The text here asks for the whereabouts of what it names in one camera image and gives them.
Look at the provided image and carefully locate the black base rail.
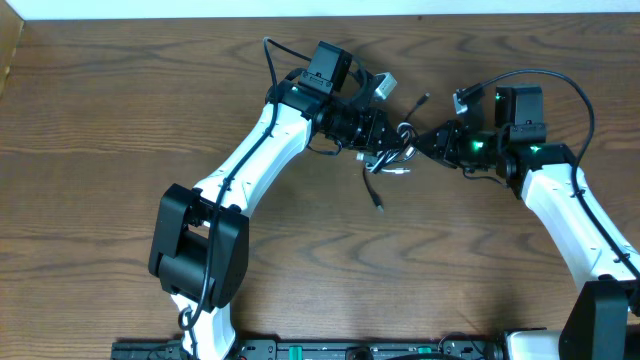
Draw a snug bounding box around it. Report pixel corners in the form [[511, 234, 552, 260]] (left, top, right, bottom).
[[109, 332, 508, 360]]

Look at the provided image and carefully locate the white usb cable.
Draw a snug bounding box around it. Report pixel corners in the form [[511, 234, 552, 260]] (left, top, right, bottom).
[[355, 122, 417, 176]]

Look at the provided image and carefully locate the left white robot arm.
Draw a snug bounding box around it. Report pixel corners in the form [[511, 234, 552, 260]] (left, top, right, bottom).
[[148, 42, 403, 359]]

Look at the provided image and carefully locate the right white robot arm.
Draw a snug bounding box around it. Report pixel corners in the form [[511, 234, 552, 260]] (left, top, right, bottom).
[[414, 85, 639, 359]]

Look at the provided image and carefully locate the black usb cable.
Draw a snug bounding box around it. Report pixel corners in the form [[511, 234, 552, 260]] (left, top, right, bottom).
[[360, 92, 431, 214]]

